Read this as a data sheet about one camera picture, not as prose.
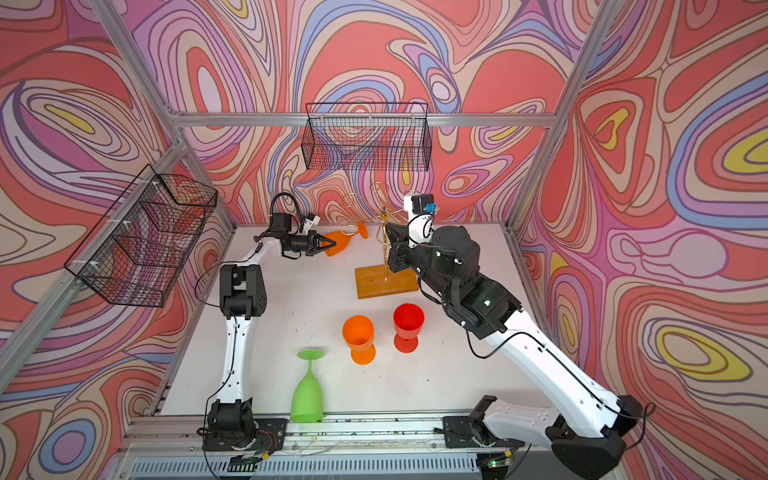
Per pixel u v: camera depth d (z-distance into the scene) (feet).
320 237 3.35
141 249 2.57
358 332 2.57
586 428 1.21
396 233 1.76
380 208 3.90
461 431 2.42
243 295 2.27
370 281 3.33
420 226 1.68
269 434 2.39
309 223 3.35
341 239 3.53
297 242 3.23
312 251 3.24
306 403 2.43
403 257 1.73
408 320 2.56
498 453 2.35
